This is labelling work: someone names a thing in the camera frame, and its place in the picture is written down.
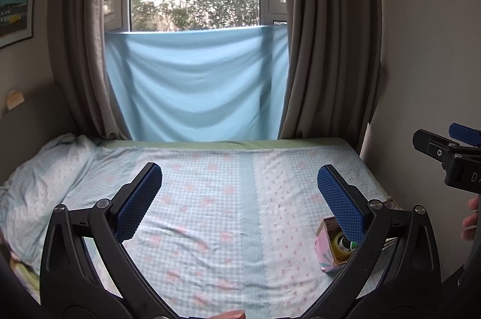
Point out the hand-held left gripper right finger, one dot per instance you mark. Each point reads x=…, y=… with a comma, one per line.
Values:
x=340, y=204

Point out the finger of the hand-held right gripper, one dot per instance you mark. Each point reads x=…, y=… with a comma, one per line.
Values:
x=466, y=133
x=432, y=146

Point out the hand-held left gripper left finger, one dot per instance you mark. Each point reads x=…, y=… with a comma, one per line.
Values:
x=137, y=202

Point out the green jar with white lid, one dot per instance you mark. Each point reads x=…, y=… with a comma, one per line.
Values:
x=352, y=247

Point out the pink cardboard box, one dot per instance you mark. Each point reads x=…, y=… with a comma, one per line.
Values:
x=327, y=259

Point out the person's right hand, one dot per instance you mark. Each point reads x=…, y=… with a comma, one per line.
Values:
x=471, y=223

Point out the yellowish translucent tape roll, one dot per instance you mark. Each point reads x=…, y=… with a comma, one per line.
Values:
x=342, y=245

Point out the light blue checked bedsheet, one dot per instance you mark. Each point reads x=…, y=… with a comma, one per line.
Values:
x=225, y=228

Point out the light blue checked pillow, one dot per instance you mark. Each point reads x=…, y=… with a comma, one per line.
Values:
x=41, y=183

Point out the green mattress sheet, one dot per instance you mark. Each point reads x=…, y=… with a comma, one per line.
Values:
x=225, y=144

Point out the grey padded headboard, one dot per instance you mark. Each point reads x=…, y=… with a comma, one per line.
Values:
x=34, y=131

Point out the light blue hanging cloth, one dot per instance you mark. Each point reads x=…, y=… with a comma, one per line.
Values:
x=195, y=86

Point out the grey-brown curtain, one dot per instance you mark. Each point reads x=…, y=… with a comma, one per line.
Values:
x=330, y=41
x=82, y=41

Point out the cream wall hook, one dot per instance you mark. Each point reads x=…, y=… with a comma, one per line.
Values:
x=15, y=99

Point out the framed wall picture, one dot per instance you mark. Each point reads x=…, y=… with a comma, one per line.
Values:
x=15, y=9

